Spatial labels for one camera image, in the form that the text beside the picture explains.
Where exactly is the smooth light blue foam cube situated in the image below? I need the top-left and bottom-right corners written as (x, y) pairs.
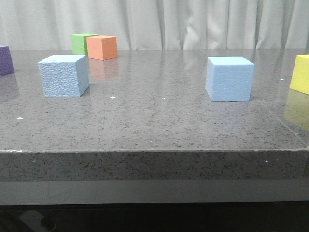
top-left (205, 56), bottom-right (254, 102)

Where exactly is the textured light blue foam cube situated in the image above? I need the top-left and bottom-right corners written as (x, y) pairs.
top-left (38, 55), bottom-right (89, 97)

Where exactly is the orange foam cube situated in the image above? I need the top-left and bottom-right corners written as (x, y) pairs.
top-left (86, 35), bottom-right (118, 60)

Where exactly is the green foam cube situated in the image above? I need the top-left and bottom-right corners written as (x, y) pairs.
top-left (71, 33), bottom-right (97, 56)

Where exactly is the yellow foam cube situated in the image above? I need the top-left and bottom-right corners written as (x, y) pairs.
top-left (290, 54), bottom-right (309, 95)

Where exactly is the purple foam cube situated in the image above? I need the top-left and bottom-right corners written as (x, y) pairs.
top-left (0, 45), bottom-right (14, 76)

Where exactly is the white curtain backdrop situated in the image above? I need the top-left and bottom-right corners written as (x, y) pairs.
top-left (0, 0), bottom-right (309, 50)

